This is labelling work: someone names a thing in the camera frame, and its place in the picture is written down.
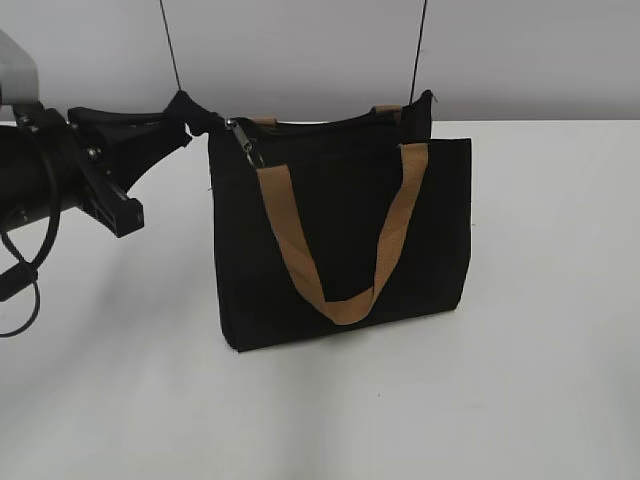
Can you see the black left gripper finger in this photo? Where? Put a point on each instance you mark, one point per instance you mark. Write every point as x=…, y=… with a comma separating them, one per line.
x=128, y=153
x=181, y=109

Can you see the metal zipper pull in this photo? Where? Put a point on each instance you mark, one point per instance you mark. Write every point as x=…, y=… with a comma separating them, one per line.
x=252, y=155

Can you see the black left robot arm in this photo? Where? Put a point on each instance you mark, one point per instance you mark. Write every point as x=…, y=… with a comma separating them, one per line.
x=20, y=86

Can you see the black tote bag tan handles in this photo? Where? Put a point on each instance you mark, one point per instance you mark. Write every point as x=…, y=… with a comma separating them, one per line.
x=344, y=178

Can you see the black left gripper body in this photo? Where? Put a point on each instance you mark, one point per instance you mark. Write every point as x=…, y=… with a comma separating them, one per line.
x=61, y=170

